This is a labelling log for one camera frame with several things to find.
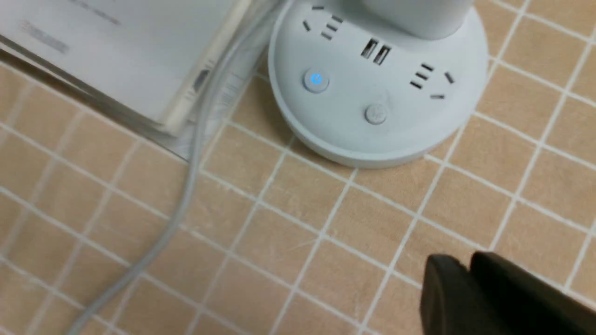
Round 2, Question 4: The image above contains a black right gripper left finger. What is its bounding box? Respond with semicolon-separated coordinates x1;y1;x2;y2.
420;254;501;335

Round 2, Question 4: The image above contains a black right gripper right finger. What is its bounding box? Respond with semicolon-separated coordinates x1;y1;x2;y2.
470;252;596;335

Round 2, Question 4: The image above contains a white desk lamp with sockets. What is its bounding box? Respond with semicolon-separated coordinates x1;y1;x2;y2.
268;0;489;169

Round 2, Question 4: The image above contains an orange checkered tablecloth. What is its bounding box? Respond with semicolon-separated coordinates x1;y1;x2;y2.
0;0;596;335

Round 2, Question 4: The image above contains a middle white book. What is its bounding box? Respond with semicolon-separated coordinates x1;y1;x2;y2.
0;0;280;140

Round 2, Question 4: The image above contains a top self-driving book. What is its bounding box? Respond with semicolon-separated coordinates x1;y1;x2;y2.
0;0;254;136

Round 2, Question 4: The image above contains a white lamp power cable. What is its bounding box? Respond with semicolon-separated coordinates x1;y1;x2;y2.
67;0;295;335

